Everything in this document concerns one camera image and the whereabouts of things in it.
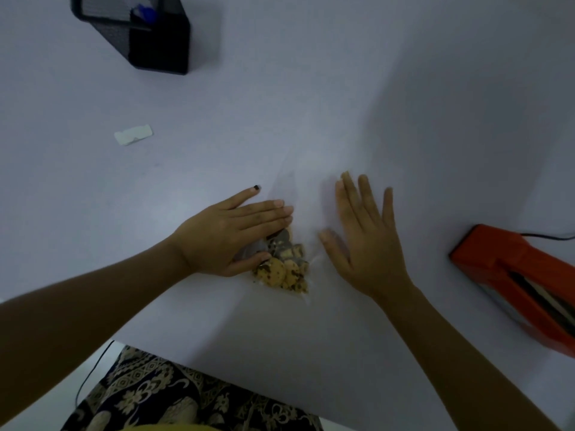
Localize thin black cable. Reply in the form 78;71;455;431
75;339;116;408

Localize pile of chocolate chip cookies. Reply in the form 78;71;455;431
251;228;311;295

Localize person's left hand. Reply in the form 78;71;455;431
168;185;295;278

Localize person's patterned trousers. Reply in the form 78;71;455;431
60;345;325;431

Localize person's right forearm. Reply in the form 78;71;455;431
375;285;563;431

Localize person's left forearm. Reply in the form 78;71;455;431
0;235;195;428

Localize person's yellow shirt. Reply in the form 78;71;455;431
130;421;221;431

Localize orange heat sealer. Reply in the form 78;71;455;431
449;224;575;358

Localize clear plastic bag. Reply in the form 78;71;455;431
242;169;316;307

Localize white paper strip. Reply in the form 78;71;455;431
114;124;154;146

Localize black sealer power cable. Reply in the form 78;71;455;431
520;232;575;242

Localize black mesh pen holder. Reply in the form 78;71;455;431
70;0;191;76

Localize person's right hand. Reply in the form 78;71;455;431
319;171;416;306

